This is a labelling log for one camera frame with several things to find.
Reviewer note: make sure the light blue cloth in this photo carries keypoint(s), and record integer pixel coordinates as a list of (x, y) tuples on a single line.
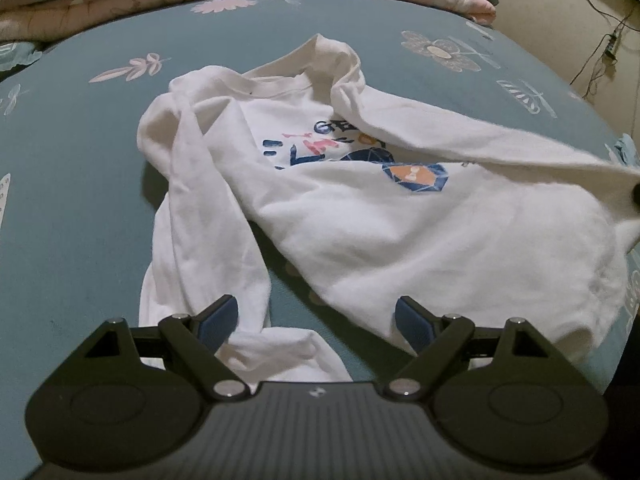
[(627, 150)]

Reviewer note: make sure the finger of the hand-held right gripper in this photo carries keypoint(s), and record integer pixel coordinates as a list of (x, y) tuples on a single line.
[(633, 193)]

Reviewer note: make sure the teal floral bed sheet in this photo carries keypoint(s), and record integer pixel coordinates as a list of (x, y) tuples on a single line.
[(75, 185)]

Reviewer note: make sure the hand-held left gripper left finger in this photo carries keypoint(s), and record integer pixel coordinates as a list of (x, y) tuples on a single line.
[(219, 327)]

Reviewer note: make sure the white printed sweatshirt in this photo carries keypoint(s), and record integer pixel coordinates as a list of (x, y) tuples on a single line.
[(375, 235)]

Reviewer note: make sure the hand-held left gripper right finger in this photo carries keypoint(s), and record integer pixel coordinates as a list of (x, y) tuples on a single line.
[(414, 327)]

